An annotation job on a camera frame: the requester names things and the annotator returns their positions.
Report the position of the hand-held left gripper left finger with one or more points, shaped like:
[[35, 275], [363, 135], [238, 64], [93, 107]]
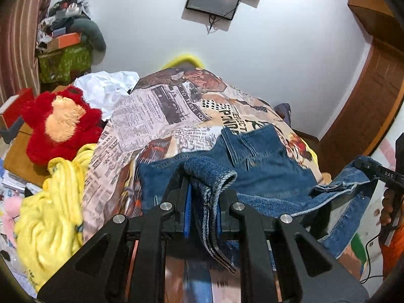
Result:
[[188, 211]]

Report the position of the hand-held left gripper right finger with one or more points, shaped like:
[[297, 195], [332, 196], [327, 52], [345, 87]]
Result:
[[218, 221]]

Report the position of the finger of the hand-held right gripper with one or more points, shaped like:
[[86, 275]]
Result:
[[378, 170]]

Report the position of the blue denim jeans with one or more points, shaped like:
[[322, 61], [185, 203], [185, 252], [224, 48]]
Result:
[[268, 170]]

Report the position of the person's right forearm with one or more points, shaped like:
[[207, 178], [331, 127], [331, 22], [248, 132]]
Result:
[[394, 255]]

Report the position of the person's right hand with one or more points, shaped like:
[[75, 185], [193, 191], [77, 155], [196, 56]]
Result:
[[386, 208]]

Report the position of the wooden door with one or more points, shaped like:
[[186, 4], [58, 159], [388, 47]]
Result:
[[369, 107]]

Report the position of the yellow bed sheet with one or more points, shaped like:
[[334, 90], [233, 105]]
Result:
[[313, 156]]

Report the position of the newspaper printed blanket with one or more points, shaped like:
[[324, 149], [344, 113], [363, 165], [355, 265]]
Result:
[[151, 123]]

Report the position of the grey backpack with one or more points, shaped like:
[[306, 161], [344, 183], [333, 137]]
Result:
[[284, 112]]

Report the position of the yellow printed fleece blanket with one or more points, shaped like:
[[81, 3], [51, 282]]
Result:
[[50, 221]]

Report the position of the white cloth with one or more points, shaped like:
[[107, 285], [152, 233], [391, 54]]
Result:
[[101, 90]]

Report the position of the yellow fuzzy cushion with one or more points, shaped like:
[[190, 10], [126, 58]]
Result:
[[183, 60]]

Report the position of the red plush toy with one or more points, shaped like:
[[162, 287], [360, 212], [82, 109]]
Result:
[[38, 139]]

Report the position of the cardboard box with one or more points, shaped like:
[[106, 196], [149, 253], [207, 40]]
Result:
[[17, 161]]

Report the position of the scattered papers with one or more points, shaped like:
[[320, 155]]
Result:
[[12, 180]]

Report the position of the pink plush toy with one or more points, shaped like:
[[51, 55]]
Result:
[[9, 217]]

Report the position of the green patterned box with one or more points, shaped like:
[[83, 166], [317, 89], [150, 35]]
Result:
[[63, 63]]

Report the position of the grey pillow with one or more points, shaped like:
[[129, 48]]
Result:
[[94, 34]]

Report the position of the red box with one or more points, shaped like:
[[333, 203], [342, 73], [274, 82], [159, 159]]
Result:
[[15, 104]]

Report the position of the orange shoebox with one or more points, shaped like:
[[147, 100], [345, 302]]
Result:
[[64, 40]]

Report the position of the pile of clutter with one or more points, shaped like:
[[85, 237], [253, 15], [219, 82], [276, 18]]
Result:
[[63, 15]]

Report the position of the striped brown curtain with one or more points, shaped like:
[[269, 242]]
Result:
[[19, 38]]

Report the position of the wooden wall cabinet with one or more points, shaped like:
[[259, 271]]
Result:
[[372, 12]]

